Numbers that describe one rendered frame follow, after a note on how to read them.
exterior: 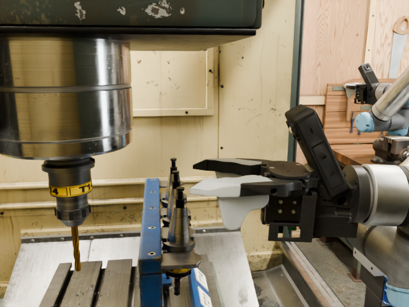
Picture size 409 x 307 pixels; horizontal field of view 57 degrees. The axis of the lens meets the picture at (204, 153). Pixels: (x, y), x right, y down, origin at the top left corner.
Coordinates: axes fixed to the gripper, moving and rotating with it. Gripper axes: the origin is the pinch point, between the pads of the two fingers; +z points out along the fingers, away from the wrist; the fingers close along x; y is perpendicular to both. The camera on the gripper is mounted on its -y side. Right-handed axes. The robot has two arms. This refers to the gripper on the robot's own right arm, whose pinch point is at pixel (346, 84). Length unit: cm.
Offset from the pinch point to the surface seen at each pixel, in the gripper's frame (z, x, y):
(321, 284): -42, -49, 60
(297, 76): -8.5, -31.2, -8.4
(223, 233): -2, -68, 52
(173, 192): -65, -101, 4
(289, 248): -17, -45, 60
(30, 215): 17, -140, 31
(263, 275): -9, -54, 74
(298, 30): -8.4, -29.4, -25.6
